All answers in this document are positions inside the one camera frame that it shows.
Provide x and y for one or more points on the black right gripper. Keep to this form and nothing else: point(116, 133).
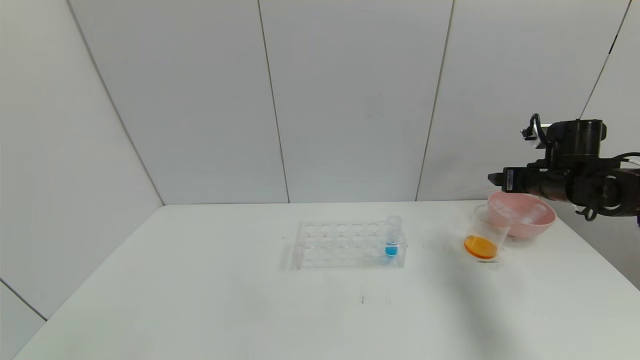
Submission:
point(510, 180)

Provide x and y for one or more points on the yellow pigment test tube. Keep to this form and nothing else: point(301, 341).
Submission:
point(532, 215)

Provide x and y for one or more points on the clear plastic beaker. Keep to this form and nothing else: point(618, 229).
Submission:
point(481, 246)

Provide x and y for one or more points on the blue pigment test tube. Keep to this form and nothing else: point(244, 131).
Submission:
point(391, 250)

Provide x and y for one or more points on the clear acrylic test tube rack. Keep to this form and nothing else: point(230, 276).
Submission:
point(340, 260)

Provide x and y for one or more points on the pink bowl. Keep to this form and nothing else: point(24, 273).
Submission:
point(530, 222)

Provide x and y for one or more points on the small black panel hinge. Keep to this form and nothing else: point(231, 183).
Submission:
point(612, 46)

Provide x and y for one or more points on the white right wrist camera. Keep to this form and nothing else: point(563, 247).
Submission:
point(536, 135)

